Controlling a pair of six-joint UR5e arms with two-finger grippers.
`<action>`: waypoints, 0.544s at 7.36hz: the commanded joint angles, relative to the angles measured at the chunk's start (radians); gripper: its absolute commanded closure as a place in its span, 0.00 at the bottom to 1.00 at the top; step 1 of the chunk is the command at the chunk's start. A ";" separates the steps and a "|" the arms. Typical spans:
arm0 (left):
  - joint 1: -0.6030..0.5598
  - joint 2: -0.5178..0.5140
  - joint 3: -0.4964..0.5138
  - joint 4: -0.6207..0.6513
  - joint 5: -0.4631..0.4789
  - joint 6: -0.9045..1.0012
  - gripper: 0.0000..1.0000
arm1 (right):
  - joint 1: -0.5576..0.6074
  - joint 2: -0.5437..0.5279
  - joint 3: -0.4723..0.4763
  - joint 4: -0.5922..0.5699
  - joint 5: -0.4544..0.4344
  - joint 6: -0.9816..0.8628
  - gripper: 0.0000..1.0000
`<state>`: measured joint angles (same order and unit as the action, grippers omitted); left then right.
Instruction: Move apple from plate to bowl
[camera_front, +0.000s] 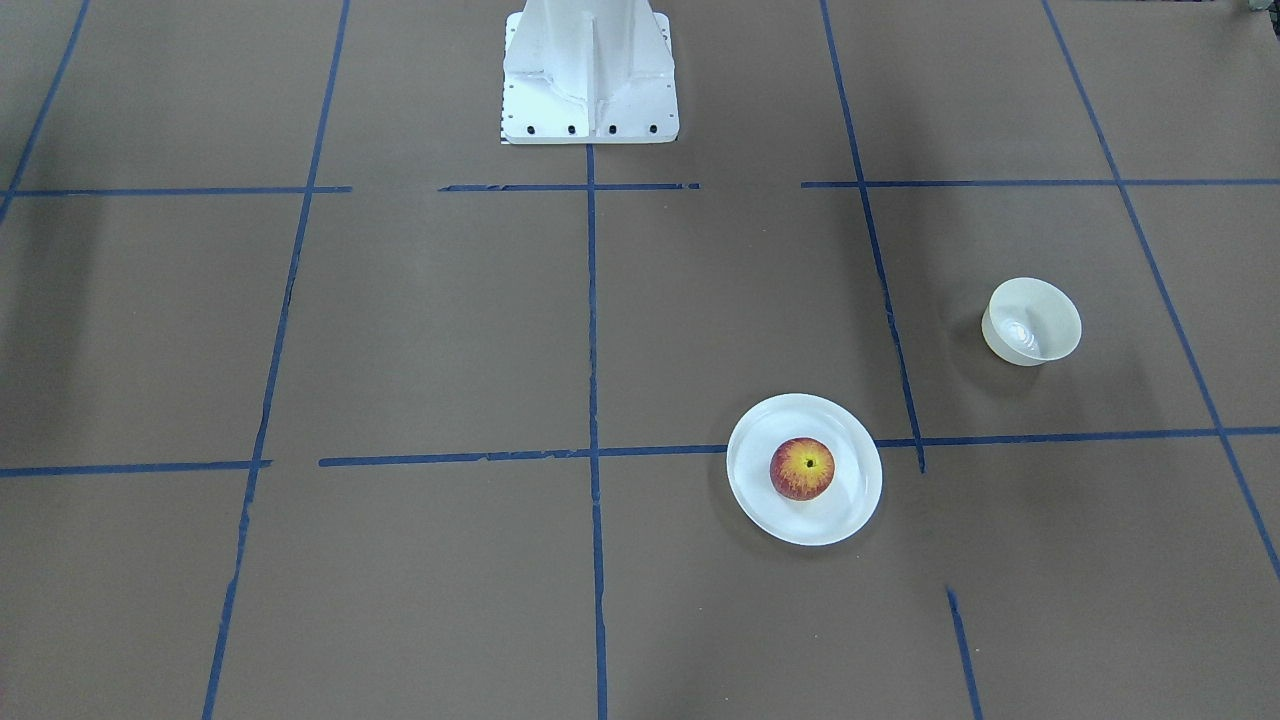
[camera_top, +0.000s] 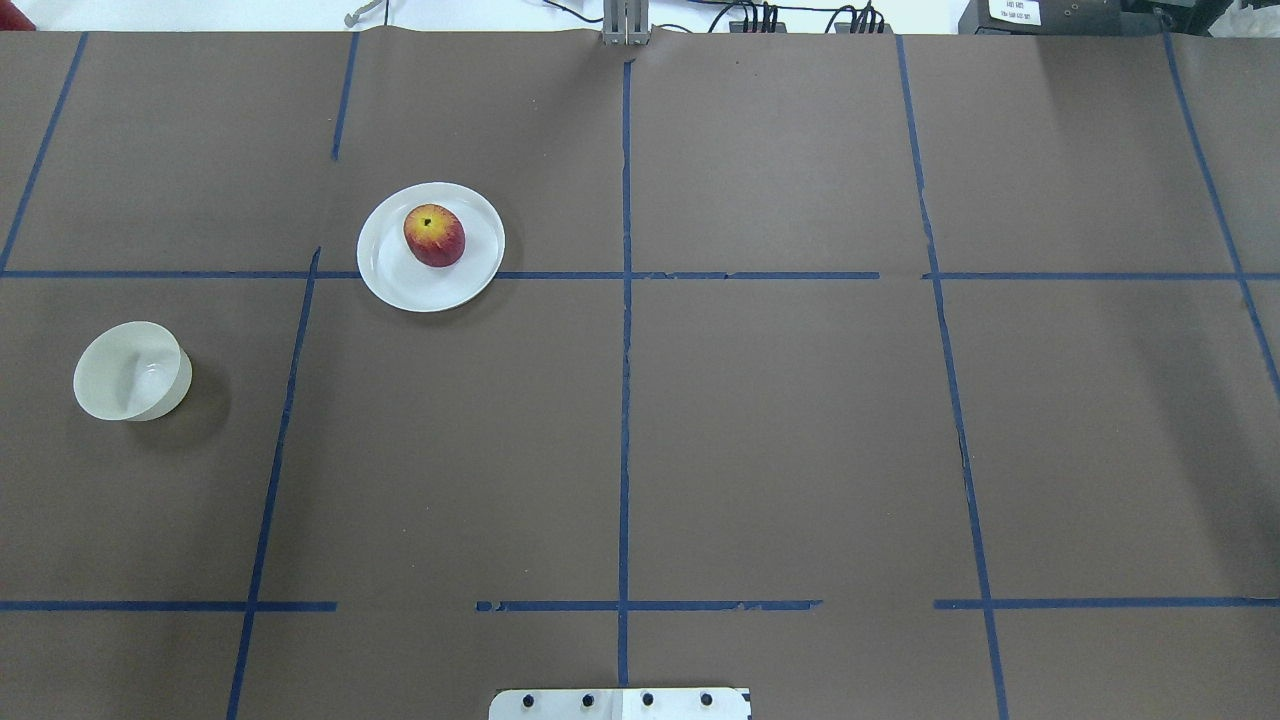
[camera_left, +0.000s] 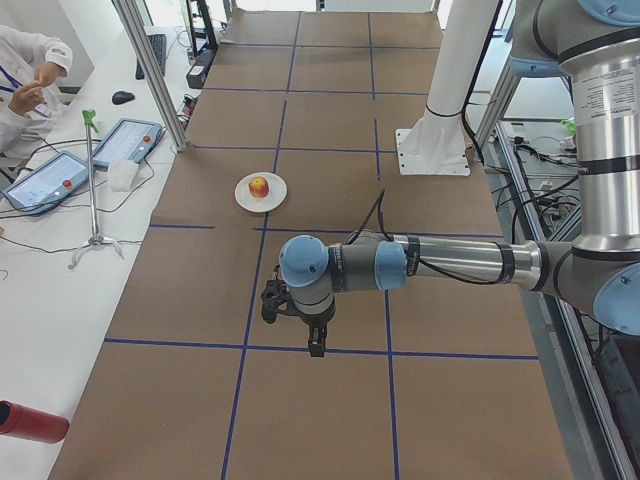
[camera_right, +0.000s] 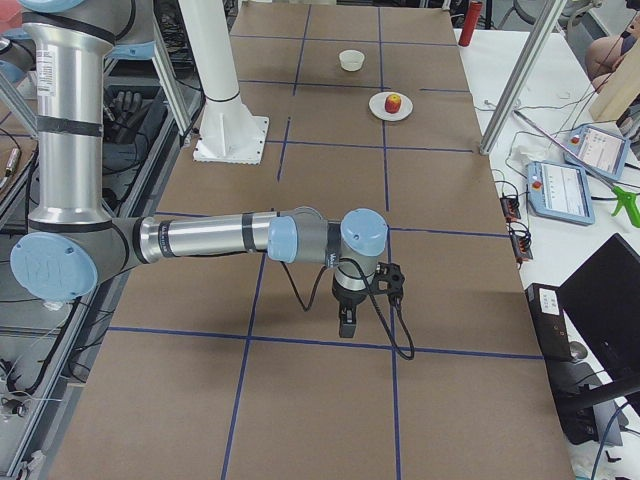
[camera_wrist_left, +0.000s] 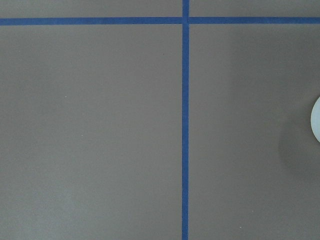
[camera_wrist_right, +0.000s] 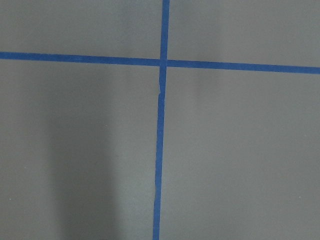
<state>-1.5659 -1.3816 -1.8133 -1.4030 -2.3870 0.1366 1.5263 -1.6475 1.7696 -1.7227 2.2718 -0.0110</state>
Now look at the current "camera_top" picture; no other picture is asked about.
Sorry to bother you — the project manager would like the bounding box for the red yellow apple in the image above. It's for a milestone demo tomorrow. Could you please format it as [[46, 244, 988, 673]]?
[[402, 202, 466, 268]]

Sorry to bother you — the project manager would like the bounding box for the white round plate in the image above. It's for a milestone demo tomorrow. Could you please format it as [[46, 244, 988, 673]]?
[[356, 182, 506, 313]]

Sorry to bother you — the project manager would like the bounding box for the white bowl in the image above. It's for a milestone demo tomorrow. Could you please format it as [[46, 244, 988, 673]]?
[[73, 322, 193, 421]]

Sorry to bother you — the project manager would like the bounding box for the brown paper table cover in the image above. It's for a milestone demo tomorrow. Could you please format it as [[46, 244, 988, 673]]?
[[3, 27, 1277, 719]]

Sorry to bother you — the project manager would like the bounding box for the black electronics box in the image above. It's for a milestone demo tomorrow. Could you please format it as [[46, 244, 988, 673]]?
[[956, 1, 1165, 37]]

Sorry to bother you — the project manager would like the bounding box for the aluminium frame post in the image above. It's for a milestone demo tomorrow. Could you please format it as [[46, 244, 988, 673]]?
[[602, 0, 652, 46]]

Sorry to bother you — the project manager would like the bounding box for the white camera pole base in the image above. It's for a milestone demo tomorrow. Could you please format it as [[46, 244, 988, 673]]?
[[488, 687, 753, 719]]

